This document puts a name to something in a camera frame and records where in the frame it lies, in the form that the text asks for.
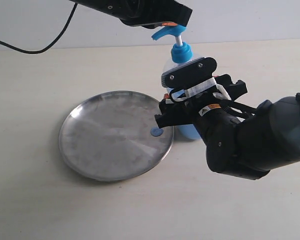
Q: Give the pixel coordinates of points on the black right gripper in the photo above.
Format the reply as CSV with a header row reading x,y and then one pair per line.
x,y
216,93

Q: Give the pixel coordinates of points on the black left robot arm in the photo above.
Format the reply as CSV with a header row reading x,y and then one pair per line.
x,y
110,7

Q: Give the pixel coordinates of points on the blue soap blob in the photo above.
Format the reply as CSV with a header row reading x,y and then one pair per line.
x,y
156,132

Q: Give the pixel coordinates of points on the blue pump lotion bottle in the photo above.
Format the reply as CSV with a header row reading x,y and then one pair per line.
x,y
181,53

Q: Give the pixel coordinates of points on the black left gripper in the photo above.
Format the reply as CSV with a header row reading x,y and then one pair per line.
x,y
155,13

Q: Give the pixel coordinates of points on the round steel plate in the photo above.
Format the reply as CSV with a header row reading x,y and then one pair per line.
x,y
108,138

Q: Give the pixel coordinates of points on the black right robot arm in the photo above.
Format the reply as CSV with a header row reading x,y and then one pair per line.
x,y
241,141

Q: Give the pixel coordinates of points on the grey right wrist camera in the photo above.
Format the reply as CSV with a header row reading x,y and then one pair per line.
x,y
189,74

